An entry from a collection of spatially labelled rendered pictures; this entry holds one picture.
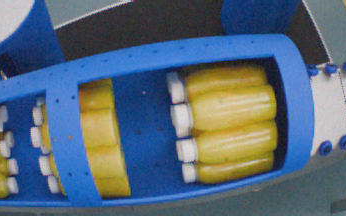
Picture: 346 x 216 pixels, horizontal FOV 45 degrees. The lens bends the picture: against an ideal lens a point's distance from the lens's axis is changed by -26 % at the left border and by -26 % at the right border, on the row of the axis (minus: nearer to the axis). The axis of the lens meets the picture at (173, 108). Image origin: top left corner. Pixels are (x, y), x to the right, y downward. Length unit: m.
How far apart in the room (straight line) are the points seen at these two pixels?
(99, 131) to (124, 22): 1.21
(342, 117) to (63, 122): 0.72
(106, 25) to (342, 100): 1.17
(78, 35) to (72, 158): 1.28
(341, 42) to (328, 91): 1.22
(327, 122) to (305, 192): 0.96
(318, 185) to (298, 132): 1.31
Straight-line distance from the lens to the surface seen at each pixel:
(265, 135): 0.94
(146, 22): 2.05
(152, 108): 1.08
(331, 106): 1.22
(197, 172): 0.98
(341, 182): 2.23
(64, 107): 0.83
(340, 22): 2.49
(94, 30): 2.06
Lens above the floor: 2.02
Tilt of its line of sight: 75 degrees down
